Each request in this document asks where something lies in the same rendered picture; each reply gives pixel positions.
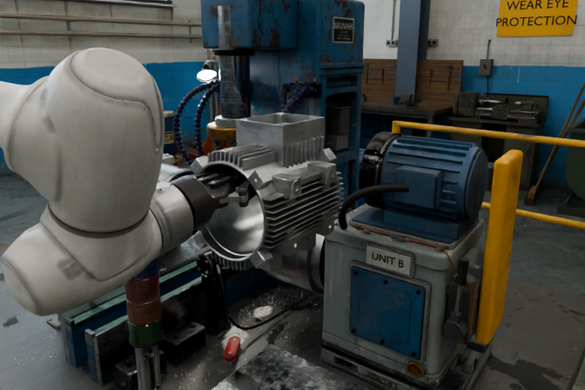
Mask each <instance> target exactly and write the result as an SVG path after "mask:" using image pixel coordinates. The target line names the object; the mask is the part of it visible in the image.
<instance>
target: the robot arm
mask: <svg viewBox="0 0 585 390"><path fill-rule="evenodd" d="M164 140H165V116H164V107H163V102H162V98H161V95H160V91H159V89H158V86H157V83H156V81H155V79H154V78H153V76H152V75H151V74H150V73H149V72H148V71H147V70H146V69H145V67H144V66H143V65H142V64H141V63H140V62H139V61H137V60H136V59H134V58H133V57H130V56H128V55H126V54H124V53H122V52H120V51H117V50H111V49H106V48H91V49H88V50H80V51H77V52H74V53H72V54H71V55H69V56H68V57H67V58H66V59H65V60H63V61H62V62H61V63H60V64H59V65H58V66H57V67H56V68H55V69H54V70H53V71H52V72H51V74H50V75H49V76H47V77H42V78H40V79H39V80H37V81H36V82H35V83H34V84H30V85H20V84H10V83H5V82H0V147H1V148H2V149H3V154H4V158H5V162H6V164H7V166H8V167H9V168H10V169H11V170H12V171H13V172H15V173H18V174H19V175H20V176H22V177H23V178H24V179H25V180H27V181H28V182H29V183H30V184H31V185H33V186H34V187H35V188H36V189H37V191H38V192H39V193H40V194H41V195H42V196H43V197H44V198H46V199H48V203H47V206H46V207H45V210H44V212H43V214H42V215H41V217H40V223H39V224H37V225H34V226H32V227H31V228H30V229H28V230H26V231H25V232H24V233H23V234H22V235H20V236H19V237H18V238H17V239H16V240H15V241H14V242H13V243H12V244H11V245H10V247H9V248H8V249H7V250H6V251H5V253H4V254H3V255H2V258H1V265H2V269H3V275H4V278H5V281H6V284H7V286H8V288H9V290H10V293H11V295H12V296H13V298H14V299H15V300H16V302H17V303H18V304H19V305H20V306H21V307H23V308H24V309H26V310H27V311H29V312H31V313H34V314H36V315H38V316H41V317H43V316H48V315H52V314H56V313H62V312H65V311H68V310H70V309H74V308H76V307H79V306H82V305H84V304H87V303H89V302H92V301H93V300H95V299H98V298H100V297H102V296H104V295H105V294H107V293H109V292H111V291H113V290H115V289H116V288H118V287H120V286H121V285H123V284H124V283H126V282H128V281H129V280H130V279H132V278H134V277H135V276H136V275H138V274H139V273H141V272H142V271H143V270H144V269H145V267H146V266H147V265H148V264H149V263H151V262H152V261H153V260H154V259H155V258H158V257H161V256H162V255H164V254H165V253H166V252H168V251H170V250H171V249H173V248H174V247H176V246H178V245H180V244H182V243H184V242H186V240H188V239H189V238H190V237H191V235H192V232H193V231H195V230H197V229H198V228H199V227H201V226H203V225H206V224H207V223H208V222H209V221H210V219H211V218H212V215H213V213H214V212H215V211H216V210H217V209H219V208H223V207H226V206H228V205H229V203H233V202H237V203H238V204H239V206H240V207H247V206H248V204H249V200H251V199H252V198H253V197H254V196H255V195H256V194H257V193H256V192H255V190H254V189H253V187H252V185H251V184H250V182H249V181H248V180H247V179H246V177H245V176H244V175H242V174H241V173H240V172H239V171H237V170H235V169H234V168H232V167H231V166H228V165H223V166H220V167H217V168H214V169H211V170H209V171H203V172H201V173H198V174H192V175H186V176H183V177H181V178H177V179H175V180H172V181H171V182H168V183H166V182H162V181H158V178H159V174H160V170H161V165H162V158H163V150H164Z"/></svg>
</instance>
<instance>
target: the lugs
mask: <svg viewBox="0 0 585 390"><path fill-rule="evenodd" d="M336 159H337V158H336V156H335V155H334V154H333V152H332V151H331V149H330V148H326V149H324V150H322V151H321V152H320V153H319V160H320V161H321V162H327V163H333V162H334V161H335V160H336ZM205 165H207V156H203V157H199V158H196V159H195V160H194V161H193V163H192V164H191V166H190V167H191V169H192V171H193V172H194V174H198V173H199V171H200V170H201V169H202V168H203V167H204V166H205ZM248 178H249V179H250V181H251V182H252V184H253V186H254V187H255V189H256V190H257V191H258V190H261V189H264V188H266V187H267V186H268V185H269V184H271V182H272V181H273V179H272V177H271V176H270V174H269V173H268V171H267V170H266V168H265V167H262V168H259V169H256V170H254V171H253V173H252V174H251V175H250V176H249V177H248ZM193 238H194V239H195V241H196V242H197V244H198V246H199V248H200V249H202V248H205V247H207V246H208V245H207V244H206V243H205V242H204V240H203V239H202V238H201V236H200V234H199V232H197V233H196V234H195V236H194V237H193ZM272 258H273V256H272V254H271V253H270V251H269V250H268V248H267V247H266V248H264V249H262V250H260V251H257V252H256V253H255V254H254V255H253V256H251V257H250V260H251V262H252V263H253V265H254V266H255V268H256V269H259V268H260V267H261V266H264V265H265V264H266V263H268V262H269V261H270V260H271V259H272Z"/></svg>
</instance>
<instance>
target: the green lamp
mask: <svg viewBox="0 0 585 390"><path fill-rule="evenodd" d="M129 329H130V330H129V331H130V339H131V343H132V344H134V345H136V346H149V345H152V344H154V343H156V342H158V341H159V340H161V338H162V337H163V333H164V332H163V321H162V315H161V317H160V318H159V319H158V320H156V321H155V322H153V323H151V324H148V325H142V326H139V325H133V324H132V323H130V322H129Z"/></svg>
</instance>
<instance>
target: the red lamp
mask: <svg viewBox="0 0 585 390"><path fill-rule="evenodd" d="M124 287H125V295H126V299H127V300H129V301H130V302H134V303H143V302H147V301H150V300H153V299H155V298H157V296H158V295H159V294H160V288H159V276H158V272H157V273H156V274H155V275H153V276H151V277H150V278H147V279H130V280H129V281H128V282H126V283H124Z"/></svg>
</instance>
